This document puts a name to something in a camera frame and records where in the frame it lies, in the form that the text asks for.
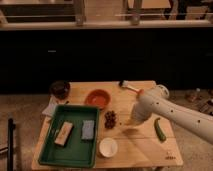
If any yellow banana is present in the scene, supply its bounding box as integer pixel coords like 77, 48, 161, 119
124, 120, 131, 126

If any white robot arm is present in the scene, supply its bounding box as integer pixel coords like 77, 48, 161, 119
130, 85, 213, 144

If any red bowl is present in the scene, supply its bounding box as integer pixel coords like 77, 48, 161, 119
85, 89, 111, 109

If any dark brown bowl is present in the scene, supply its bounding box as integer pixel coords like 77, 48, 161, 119
49, 80, 70, 100

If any dark grape bunch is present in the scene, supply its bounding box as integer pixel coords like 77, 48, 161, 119
105, 111, 116, 129

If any green cucumber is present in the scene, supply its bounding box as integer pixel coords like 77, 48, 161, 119
154, 118, 166, 142

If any white cup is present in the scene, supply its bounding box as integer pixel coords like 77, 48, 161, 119
99, 137, 118, 158

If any blue sponge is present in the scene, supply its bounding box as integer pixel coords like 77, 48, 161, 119
82, 120, 95, 140

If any green plastic tray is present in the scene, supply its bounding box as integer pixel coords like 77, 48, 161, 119
38, 105, 99, 168

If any wooden block brush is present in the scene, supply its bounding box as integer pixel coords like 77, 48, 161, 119
55, 122, 73, 146

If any white cloth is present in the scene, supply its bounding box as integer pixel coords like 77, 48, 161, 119
42, 97, 58, 117

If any black chair frame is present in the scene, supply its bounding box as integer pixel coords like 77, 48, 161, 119
0, 118, 16, 171

